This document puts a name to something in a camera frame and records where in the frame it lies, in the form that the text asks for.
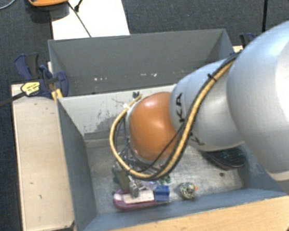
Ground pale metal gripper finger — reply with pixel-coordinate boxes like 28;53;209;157
128;180;142;199

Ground camouflage pattern ball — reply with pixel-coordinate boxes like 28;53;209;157
178;180;199;201

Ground pale wood flat board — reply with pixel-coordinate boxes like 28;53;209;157
4;78;77;231

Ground dark flat oval object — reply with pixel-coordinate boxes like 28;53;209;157
202;146;247;174

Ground grey metal bin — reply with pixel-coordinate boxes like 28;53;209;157
47;13;289;231

